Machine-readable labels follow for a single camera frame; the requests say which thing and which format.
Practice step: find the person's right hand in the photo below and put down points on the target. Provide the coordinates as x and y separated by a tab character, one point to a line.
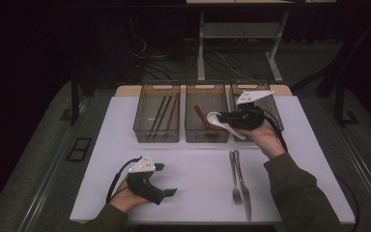
267	138

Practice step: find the metal fork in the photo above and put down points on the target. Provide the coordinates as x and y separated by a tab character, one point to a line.
237	196

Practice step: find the clear grey plastic bin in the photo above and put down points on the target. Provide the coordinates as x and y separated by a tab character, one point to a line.
157	112
206	96
272	109

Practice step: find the brown wooden chopstick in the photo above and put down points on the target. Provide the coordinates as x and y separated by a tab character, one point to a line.
173	111

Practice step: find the black floor socket frame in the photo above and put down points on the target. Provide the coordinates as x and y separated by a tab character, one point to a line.
78	149

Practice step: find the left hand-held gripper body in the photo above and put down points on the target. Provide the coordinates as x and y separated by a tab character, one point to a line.
143	187

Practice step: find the white ceramic spoon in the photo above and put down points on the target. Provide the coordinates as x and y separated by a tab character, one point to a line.
212	118

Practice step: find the brown wooden spoon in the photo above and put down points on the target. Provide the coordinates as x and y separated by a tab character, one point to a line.
201	114

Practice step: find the person's left hand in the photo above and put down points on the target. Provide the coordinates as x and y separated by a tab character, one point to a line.
125	201

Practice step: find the black slanted metal beam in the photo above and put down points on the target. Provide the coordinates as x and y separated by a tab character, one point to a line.
335	74

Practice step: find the black chopstick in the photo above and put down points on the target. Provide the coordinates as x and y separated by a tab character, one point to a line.
164	112
158	112

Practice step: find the metal floor rail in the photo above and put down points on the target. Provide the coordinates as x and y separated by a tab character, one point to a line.
49	182
367	173

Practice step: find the metal knife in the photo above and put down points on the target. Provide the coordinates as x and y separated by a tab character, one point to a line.
247	203

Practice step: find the white metal desk frame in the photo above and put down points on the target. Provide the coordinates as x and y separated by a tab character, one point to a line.
200	64

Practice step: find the black metal stand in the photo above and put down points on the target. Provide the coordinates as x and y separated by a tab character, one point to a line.
74	96
339	103

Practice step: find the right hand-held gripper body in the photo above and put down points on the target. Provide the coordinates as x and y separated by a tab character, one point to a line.
248	117

